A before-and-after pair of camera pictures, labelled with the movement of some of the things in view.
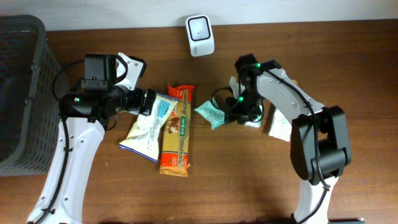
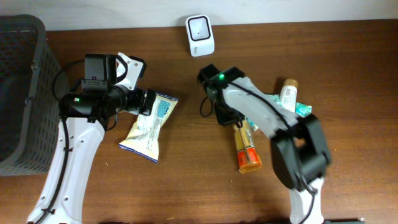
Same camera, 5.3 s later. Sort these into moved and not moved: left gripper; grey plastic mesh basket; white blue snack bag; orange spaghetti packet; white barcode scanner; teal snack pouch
Moved: orange spaghetti packet; teal snack pouch
Not moved: white barcode scanner; left gripper; grey plastic mesh basket; white blue snack bag
